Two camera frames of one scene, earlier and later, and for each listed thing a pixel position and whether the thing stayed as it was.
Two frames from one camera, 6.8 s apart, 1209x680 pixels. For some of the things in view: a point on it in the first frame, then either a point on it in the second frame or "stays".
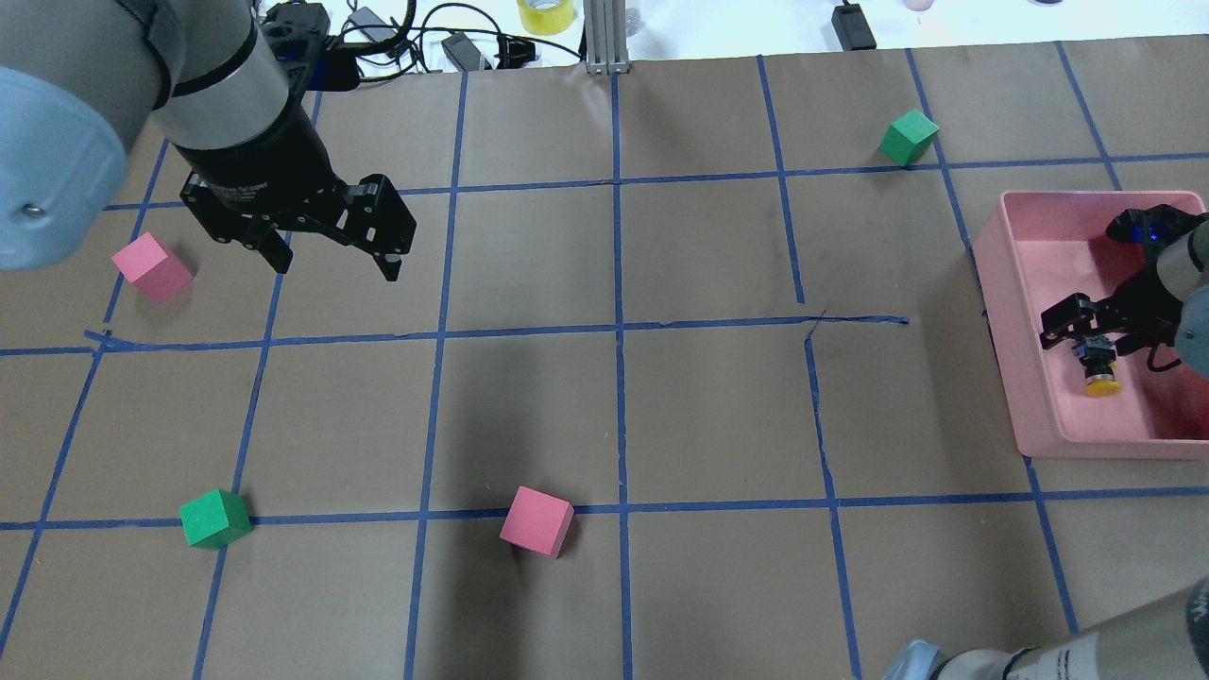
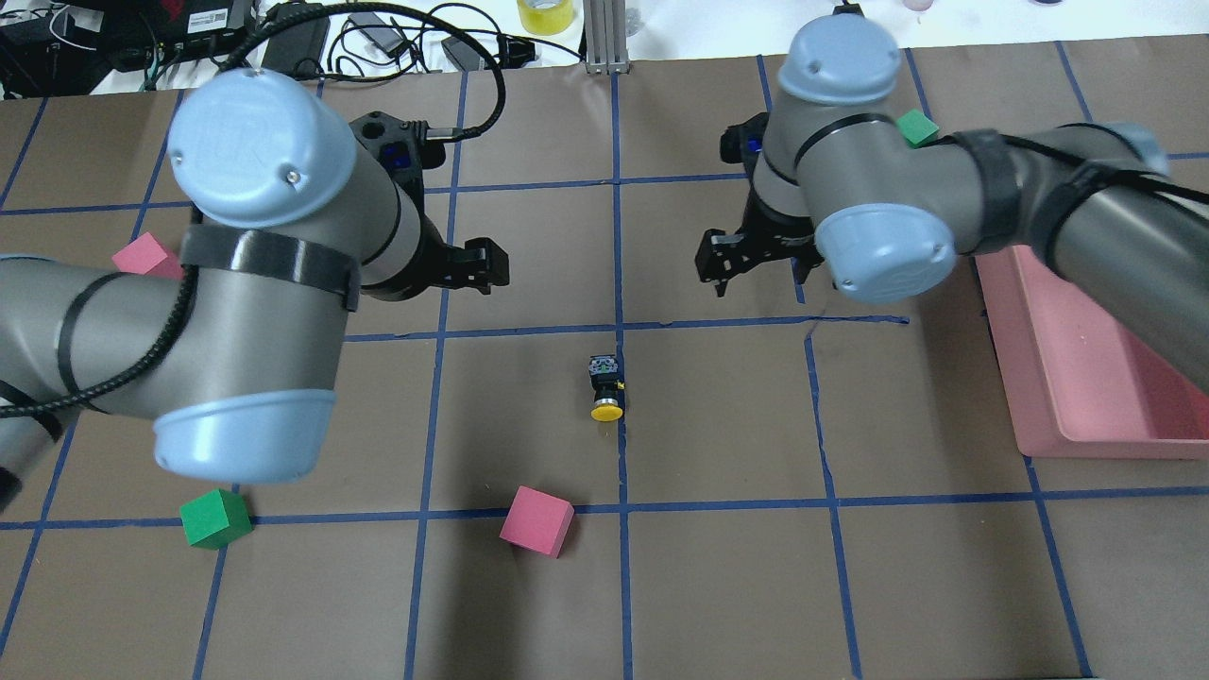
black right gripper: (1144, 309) -> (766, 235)
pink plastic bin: (1039, 249) stays
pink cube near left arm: (151, 268) stays
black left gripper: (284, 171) -> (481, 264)
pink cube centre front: (538, 521) stays
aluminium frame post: (605, 34) stays
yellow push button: (1098, 355) -> (604, 380)
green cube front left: (215, 520) stays
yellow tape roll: (546, 17) stays
